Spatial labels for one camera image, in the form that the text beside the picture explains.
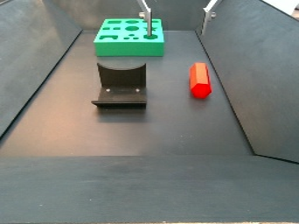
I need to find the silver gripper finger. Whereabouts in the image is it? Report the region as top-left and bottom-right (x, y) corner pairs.
(136, 0), (152, 36)
(200, 0), (220, 34)

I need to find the red hexagon prism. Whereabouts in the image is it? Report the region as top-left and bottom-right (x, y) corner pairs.
(190, 62), (211, 99)

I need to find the green shape sorter block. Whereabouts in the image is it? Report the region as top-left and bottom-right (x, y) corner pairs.
(94, 18), (164, 56)

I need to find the black curved holder stand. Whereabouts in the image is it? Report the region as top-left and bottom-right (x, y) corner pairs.
(91, 64), (147, 107)

